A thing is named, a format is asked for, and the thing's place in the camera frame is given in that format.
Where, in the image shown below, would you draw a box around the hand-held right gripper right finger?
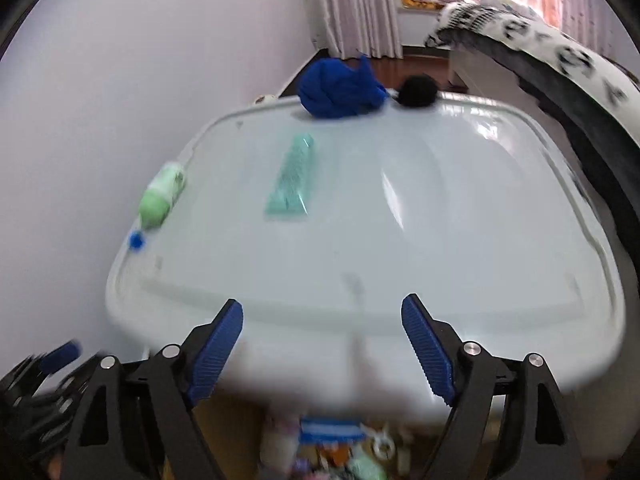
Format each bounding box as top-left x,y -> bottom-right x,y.
401,293 -> 587,480

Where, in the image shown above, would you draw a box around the pink striped curtain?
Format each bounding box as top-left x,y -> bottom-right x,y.
311,0 -> 404,61
540,0 -> 618,58

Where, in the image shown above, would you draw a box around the blue knit cloth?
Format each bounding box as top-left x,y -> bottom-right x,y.
297,54 -> 388,121

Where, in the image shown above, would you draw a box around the items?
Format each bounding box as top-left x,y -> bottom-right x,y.
192,399 -> 503,480

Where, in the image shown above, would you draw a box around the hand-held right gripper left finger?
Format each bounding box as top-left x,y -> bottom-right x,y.
60,298 -> 245,480

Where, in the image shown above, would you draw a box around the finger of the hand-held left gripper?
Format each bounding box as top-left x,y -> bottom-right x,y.
27,340 -> 85,378

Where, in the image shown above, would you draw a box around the white plastic storage box lid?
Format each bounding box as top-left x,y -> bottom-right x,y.
105,92 -> 627,411

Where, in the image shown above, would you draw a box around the white blue toothpaste tube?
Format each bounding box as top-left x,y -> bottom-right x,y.
299,419 -> 365,445

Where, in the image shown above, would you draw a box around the black fuzzy pompom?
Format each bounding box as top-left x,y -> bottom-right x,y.
395,75 -> 440,109

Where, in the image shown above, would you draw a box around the green white lotion bottle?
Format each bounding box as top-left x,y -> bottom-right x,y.
138,161 -> 188,231

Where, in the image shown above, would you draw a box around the black white printed blanket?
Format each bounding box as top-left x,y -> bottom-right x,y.
424,0 -> 640,111

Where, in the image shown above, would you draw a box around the teal cosmetic tube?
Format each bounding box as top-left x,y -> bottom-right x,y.
263,133 -> 318,218

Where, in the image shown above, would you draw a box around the white round bottle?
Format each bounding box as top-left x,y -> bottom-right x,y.
259,414 -> 302,473

